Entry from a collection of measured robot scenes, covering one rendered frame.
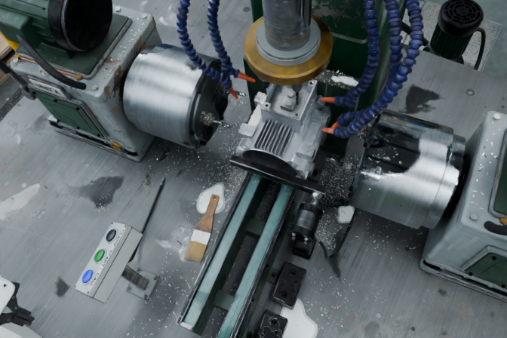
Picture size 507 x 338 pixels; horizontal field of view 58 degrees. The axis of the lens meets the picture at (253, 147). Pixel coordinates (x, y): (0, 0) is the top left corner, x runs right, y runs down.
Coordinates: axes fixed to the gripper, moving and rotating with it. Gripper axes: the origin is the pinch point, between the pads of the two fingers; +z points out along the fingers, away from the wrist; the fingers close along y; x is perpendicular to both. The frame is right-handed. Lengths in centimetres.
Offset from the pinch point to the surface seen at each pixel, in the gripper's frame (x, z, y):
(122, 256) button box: -3.4, 11.7, 18.9
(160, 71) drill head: 0, -3, 62
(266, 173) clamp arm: -20, 26, 51
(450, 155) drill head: -59, 35, 64
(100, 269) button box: -2.8, 8.8, 14.4
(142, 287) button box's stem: 10.1, 30.9, 16.2
